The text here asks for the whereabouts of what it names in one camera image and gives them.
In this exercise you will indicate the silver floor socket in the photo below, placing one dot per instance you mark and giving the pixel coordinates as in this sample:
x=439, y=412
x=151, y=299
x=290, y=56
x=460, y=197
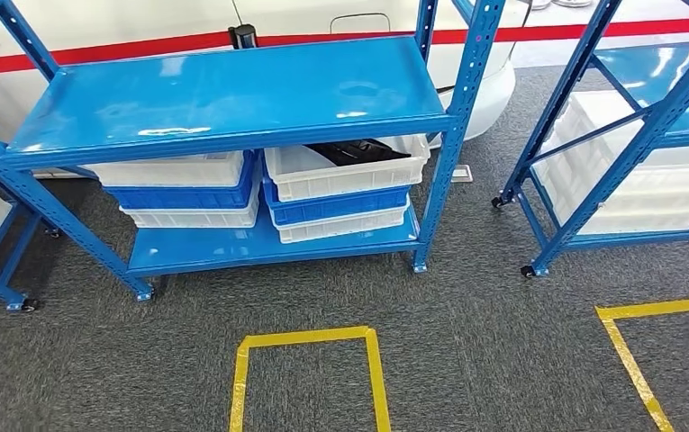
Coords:
x=462, y=173

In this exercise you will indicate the black plastic part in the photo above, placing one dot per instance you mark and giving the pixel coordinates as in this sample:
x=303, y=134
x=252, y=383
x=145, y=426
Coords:
x=356, y=152

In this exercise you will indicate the white car with red stripe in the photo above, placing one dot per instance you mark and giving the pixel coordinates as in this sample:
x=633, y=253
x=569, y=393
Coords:
x=141, y=18

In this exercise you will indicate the black cylindrical post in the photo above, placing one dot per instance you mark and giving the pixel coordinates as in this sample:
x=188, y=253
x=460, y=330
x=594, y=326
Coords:
x=244, y=37

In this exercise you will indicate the yellow floor tape square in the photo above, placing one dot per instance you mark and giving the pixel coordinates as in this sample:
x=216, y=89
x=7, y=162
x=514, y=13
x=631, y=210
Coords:
x=239, y=381
x=630, y=364

